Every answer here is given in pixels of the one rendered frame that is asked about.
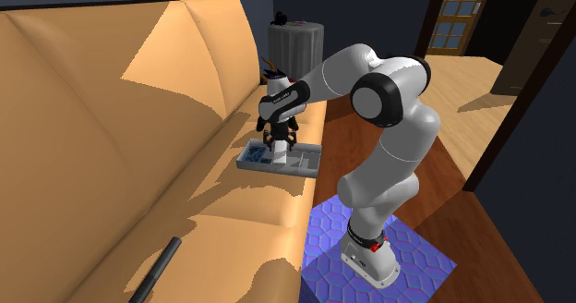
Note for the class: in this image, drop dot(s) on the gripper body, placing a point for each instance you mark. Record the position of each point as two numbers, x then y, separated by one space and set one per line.
279 133

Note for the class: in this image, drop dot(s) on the tan leather sofa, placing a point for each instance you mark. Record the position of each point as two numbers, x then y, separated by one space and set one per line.
90 135

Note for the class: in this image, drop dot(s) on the dark brown wooden door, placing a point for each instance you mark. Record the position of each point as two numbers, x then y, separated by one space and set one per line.
531 45

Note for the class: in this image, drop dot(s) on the black rod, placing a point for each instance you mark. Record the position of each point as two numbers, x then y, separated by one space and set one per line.
155 270

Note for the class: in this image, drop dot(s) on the round grey side table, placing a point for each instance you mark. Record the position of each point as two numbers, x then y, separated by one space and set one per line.
295 50

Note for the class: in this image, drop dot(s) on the white upright box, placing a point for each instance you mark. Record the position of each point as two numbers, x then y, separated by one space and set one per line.
279 154

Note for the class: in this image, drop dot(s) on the grey compartment tray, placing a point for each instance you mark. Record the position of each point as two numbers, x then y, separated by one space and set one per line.
307 159

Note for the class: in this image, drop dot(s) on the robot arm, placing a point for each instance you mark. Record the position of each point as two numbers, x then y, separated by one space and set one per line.
396 126

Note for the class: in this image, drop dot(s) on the blue patterned robot stand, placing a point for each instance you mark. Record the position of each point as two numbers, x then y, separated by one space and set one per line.
324 248

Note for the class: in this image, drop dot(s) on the wooden door with glass panes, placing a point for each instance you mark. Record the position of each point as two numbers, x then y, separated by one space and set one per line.
459 16

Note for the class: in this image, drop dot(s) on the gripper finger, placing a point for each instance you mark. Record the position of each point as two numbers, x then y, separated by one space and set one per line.
291 144
268 146

